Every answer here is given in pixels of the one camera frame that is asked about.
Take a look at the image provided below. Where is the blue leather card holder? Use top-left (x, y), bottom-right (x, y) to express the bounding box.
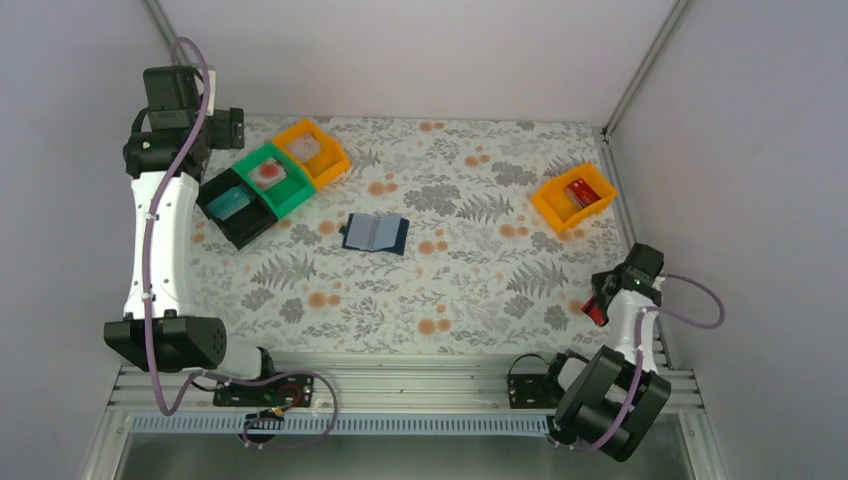
top-left (339, 213), bottom-right (410, 256)

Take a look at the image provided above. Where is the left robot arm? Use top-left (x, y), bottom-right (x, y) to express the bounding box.
top-left (103, 65), bottom-right (277, 380)

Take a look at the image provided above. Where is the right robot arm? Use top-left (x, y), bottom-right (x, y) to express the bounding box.
top-left (548, 243), bottom-right (671, 462)

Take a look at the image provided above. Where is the red circle card in green bin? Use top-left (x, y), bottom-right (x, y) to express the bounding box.
top-left (248, 158), bottom-right (287, 191)

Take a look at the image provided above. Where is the teal card in black bin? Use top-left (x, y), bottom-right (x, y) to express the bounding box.
top-left (207, 186), bottom-right (254, 221)

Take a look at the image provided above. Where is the pale floral card in orange bin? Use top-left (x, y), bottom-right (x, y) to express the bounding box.
top-left (286, 133), bottom-right (322, 164)

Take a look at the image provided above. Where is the black plastic bin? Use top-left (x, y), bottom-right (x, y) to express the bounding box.
top-left (196, 169), bottom-right (277, 250)

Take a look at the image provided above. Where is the green plastic bin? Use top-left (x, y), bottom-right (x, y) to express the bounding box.
top-left (231, 143), bottom-right (316, 219)

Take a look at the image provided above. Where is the orange plastic bin right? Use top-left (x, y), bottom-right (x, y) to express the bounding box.
top-left (531, 163), bottom-right (618, 233)

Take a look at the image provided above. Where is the orange plastic bin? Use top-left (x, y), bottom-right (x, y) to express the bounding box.
top-left (271, 118), bottom-right (351, 190)
top-left (531, 163), bottom-right (618, 233)

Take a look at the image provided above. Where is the orange plastic bin left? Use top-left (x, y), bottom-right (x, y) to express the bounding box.
top-left (271, 118), bottom-right (351, 190)

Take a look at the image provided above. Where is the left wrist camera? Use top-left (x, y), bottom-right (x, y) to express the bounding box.
top-left (195, 68), bottom-right (216, 117)

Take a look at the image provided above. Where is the aluminium rail frame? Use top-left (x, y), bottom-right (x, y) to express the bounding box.
top-left (108, 352), bottom-right (704, 414)

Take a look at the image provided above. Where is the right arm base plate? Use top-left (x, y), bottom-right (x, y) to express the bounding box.
top-left (506, 353), bottom-right (567, 410)

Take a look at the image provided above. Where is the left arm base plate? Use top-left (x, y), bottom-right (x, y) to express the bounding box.
top-left (212, 374), bottom-right (315, 409)

